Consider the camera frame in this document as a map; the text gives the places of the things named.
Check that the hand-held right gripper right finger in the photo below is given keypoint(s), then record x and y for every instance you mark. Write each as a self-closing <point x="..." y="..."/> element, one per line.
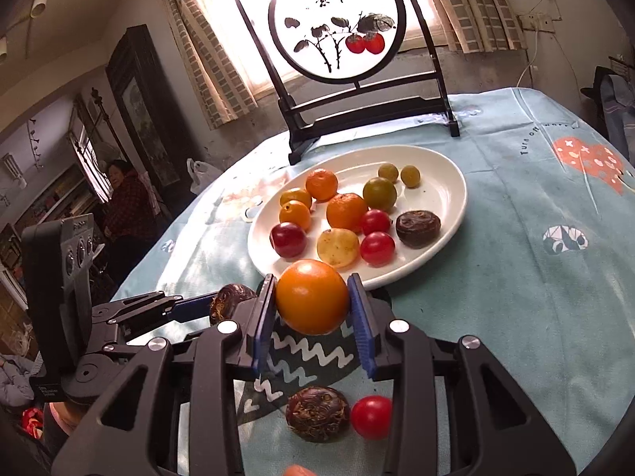
<point x="361" y="327"/>

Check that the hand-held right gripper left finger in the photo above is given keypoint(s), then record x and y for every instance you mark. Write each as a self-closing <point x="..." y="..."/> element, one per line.
<point x="263" y="327"/>

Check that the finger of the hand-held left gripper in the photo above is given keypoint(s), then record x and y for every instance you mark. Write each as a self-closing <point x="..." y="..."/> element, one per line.
<point x="134" y="339"/>
<point x="193" y="307"/>

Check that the smooth orange fruit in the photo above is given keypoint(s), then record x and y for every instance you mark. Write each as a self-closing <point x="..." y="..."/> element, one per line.
<point x="294" y="215"/>
<point x="295" y="195"/>
<point x="312" y="296"/>

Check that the pale yellow fruit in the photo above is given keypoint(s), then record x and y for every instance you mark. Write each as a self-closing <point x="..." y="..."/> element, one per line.
<point x="338" y="247"/>

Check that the orange mandarin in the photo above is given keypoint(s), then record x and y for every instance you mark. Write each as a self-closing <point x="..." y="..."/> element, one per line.
<point x="347" y="212"/>
<point x="321" y="184"/>

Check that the white oval plate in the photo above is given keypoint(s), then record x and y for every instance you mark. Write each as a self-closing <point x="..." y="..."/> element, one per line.
<point x="436" y="193"/>

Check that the person's right hand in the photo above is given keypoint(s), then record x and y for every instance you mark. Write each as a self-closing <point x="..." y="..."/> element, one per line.
<point x="299" y="471"/>

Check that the dark red tomato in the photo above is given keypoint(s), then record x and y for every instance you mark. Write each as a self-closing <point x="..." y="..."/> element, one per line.
<point x="287" y="239"/>

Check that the large brown water chestnut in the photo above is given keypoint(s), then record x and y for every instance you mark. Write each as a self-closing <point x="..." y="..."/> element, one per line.
<point x="317" y="414"/>

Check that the small barred window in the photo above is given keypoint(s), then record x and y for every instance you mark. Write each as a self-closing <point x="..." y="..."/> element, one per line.
<point x="92" y="158"/>

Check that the white plastic bag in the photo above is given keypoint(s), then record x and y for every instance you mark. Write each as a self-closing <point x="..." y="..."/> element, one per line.
<point x="201" y="176"/>

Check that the dark wooden cabinet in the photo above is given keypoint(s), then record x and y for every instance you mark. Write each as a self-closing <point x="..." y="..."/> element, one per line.
<point x="124" y="69"/>

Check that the checked beige curtain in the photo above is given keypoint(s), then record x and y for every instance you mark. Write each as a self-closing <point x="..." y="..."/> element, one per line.
<point x="208" y="59"/>
<point x="476" y="10"/>

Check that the bright window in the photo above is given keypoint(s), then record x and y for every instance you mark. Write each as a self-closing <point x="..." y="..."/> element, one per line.
<point x="248" y="34"/>

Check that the round painted table screen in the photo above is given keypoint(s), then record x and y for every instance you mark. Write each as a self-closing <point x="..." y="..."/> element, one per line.
<point x="337" y="34"/>

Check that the pile of blue-grey clothes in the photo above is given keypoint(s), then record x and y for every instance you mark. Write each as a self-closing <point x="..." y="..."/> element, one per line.
<point x="615" y="99"/>

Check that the white wall socket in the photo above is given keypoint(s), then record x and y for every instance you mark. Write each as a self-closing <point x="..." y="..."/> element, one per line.
<point x="536" y="23"/>

